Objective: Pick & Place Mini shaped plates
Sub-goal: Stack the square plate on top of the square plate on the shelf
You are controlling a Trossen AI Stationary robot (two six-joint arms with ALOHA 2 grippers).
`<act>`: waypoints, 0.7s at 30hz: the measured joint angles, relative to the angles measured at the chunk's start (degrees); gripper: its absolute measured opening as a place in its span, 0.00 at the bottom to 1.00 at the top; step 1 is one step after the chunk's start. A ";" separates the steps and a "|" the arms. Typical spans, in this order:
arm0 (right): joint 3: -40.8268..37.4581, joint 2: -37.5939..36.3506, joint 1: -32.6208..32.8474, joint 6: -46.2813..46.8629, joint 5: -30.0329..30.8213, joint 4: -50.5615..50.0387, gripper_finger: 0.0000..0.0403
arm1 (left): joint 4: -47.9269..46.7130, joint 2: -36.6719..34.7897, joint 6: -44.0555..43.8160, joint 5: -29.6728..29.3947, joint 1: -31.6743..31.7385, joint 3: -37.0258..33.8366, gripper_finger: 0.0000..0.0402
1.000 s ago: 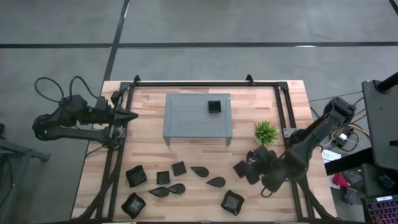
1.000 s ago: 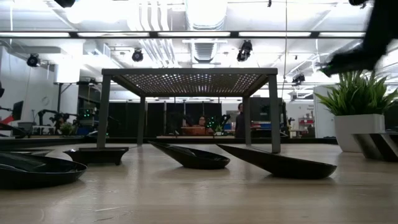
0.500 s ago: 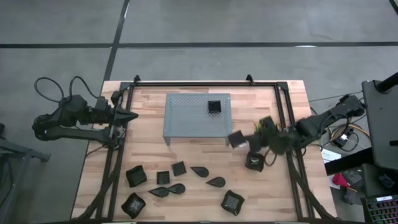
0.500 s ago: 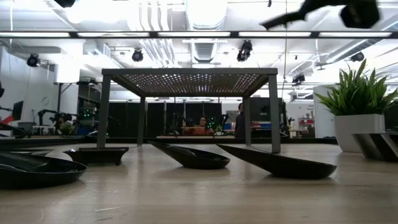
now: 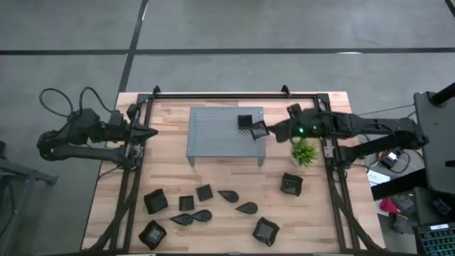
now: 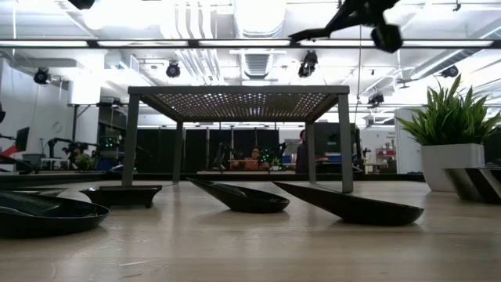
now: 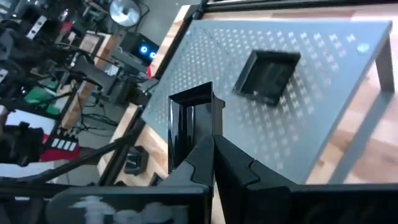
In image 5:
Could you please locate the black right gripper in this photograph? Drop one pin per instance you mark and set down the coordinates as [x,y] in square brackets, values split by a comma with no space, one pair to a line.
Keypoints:
[288,129]

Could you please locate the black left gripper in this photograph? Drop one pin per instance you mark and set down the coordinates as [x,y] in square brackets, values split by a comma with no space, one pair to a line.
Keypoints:
[122,133]

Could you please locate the small black square plate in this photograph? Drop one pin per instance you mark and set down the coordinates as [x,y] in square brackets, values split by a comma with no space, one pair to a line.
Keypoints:
[186,203]
[204,192]
[244,121]
[258,131]

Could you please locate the large black pot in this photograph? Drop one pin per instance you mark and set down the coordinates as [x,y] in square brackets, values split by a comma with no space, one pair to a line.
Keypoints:
[291,185]
[155,202]
[153,234]
[265,232]

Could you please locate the black teardrop plate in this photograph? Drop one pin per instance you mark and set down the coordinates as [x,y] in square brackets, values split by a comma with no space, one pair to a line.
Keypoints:
[249,208]
[230,196]
[185,219]
[203,215]

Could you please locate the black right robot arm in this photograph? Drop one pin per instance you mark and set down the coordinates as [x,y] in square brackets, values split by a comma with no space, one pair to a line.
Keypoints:
[373,126]

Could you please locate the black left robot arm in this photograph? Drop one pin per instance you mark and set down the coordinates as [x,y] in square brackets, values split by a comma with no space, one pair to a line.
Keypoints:
[89,153]

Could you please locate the green plant in white pot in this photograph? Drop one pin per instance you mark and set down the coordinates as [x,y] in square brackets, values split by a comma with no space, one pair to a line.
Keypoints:
[304,153]

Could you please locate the grey perforated metal shelf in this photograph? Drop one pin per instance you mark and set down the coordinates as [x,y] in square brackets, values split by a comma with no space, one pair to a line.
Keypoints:
[213,135]

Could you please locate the white paper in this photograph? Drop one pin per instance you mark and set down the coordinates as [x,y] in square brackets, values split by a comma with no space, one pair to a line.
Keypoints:
[377,177]

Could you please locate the grey metal table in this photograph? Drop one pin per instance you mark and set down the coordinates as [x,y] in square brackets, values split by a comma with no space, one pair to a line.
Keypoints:
[35,175]

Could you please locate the white and blue adapter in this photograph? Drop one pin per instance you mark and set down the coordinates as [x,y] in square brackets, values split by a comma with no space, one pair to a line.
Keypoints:
[392,156]

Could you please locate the black stand base bar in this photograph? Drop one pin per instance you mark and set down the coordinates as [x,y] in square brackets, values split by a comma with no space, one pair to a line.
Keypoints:
[398,185]

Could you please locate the red object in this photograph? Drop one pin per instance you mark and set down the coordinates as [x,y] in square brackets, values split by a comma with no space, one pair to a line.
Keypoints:
[388,206]

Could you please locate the dark grey bag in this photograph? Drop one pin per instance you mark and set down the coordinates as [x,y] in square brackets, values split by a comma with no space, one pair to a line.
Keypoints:
[403,203]

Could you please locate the black pole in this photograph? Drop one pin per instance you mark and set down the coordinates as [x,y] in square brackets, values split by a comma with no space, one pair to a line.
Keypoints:
[444,94]

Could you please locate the laptop with backlit keyboard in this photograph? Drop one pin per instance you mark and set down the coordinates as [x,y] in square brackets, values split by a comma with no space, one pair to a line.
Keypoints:
[439,243]

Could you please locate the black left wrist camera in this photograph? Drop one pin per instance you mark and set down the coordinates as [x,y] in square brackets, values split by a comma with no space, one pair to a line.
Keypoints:
[116,117]

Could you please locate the black frame clamp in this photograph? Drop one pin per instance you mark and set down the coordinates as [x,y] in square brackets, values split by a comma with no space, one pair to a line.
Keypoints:
[286,91]
[156,90]

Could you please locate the black aluminium table frame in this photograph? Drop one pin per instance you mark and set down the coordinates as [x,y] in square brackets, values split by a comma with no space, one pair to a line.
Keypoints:
[231,96]

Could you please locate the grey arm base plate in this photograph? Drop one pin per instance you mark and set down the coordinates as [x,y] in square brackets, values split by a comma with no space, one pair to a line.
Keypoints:
[327,152]

